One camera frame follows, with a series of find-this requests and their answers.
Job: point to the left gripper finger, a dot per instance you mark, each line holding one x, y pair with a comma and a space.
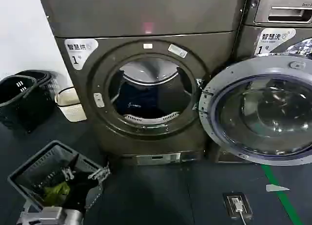
100, 174
68, 174

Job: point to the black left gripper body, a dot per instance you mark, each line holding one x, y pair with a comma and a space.
81, 193

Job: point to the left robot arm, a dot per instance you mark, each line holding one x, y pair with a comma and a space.
53, 216

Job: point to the green cloth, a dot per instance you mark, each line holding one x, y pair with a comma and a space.
57, 192

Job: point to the grey plastic laundry basket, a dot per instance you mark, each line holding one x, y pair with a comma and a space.
48, 156

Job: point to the cream plastic basket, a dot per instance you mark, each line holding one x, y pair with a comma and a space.
70, 108

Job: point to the large black laundry basket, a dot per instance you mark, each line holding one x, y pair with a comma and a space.
22, 105

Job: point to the dark clothes in drum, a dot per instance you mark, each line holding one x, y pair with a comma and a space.
143, 98

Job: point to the white number label sticker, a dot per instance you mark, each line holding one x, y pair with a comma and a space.
79, 52
270, 41

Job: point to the metal floor socket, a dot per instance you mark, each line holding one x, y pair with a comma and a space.
228, 208

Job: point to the grey front-loading dryer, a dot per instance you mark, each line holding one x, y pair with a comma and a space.
151, 18

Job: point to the white arrow floor sticker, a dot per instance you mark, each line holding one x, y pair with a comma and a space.
275, 188

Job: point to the round glass dryer door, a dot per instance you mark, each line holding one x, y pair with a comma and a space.
265, 113

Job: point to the green floor tape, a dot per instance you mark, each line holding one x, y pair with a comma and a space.
280, 188

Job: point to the grey washing machine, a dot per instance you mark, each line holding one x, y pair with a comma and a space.
273, 8

